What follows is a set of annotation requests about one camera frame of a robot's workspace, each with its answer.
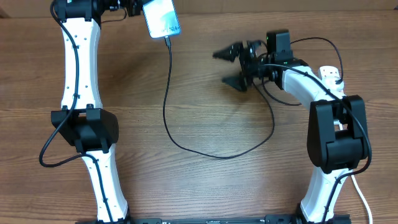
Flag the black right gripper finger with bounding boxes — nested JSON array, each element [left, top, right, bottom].
[[213, 42, 243, 62], [221, 72, 248, 92]]

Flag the blue screen smartphone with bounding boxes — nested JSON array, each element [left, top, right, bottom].
[[142, 0, 181, 39]]

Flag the black charger cable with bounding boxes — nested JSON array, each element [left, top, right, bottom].
[[162, 36, 345, 160]]

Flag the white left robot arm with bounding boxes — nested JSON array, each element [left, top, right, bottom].
[[39, 1, 134, 223]]

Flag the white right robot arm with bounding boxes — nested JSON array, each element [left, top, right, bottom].
[[213, 30, 371, 223]]

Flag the white charger plug adapter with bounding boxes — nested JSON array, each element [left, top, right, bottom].
[[323, 77, 345, 93]]

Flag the white power strip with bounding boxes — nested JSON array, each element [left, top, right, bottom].
[[317, 65, 345, 94]]

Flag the white power strip cord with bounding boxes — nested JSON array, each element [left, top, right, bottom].
[[337, 123, 374, 224]]

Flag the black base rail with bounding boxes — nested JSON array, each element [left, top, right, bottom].
[[76, 213, 352, 224]]

